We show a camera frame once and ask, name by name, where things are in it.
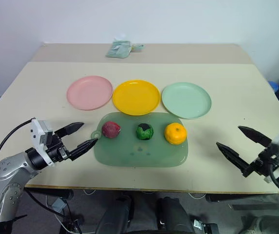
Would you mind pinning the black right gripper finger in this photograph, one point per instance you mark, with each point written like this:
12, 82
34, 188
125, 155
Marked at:
230, 154
253, 134

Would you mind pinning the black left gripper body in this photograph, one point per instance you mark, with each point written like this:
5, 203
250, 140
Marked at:
57, 149

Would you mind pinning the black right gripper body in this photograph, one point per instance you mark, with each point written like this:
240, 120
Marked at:
267, 161

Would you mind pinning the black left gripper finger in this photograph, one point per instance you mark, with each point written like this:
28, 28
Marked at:
70, 128
82, 148

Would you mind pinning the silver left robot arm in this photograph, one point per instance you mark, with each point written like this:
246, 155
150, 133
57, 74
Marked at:
6, 174

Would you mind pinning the red apple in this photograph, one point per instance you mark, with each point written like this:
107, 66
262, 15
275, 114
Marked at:
111, 129

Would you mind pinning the pink plate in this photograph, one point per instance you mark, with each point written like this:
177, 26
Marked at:
89, 92

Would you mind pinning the orange fruit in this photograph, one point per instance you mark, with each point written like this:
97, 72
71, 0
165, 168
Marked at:
175, 133

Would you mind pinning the light green plate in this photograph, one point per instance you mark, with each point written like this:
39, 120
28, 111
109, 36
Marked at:
186, 100

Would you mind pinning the yellow plate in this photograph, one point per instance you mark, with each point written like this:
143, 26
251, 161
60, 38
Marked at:
136, 97

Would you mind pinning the black table leg bar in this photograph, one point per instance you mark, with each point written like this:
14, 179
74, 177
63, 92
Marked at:
245, 197
50, 194

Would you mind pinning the blue bin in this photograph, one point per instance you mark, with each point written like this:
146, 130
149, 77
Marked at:
273, 85

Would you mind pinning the translucent green cutting board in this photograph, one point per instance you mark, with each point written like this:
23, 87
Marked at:
141, 151

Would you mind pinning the green black ball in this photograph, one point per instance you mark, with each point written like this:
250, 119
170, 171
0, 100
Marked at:
144, 131

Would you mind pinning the dark rounded robot leg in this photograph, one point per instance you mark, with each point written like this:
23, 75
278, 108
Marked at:
174, 215
116, 214

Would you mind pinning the green packet bag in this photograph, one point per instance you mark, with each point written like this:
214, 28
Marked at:
118, 49

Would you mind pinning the small green packet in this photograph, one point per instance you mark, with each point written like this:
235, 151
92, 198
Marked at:
137, 47

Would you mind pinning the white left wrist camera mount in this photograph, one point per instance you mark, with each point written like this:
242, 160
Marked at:
40, 133

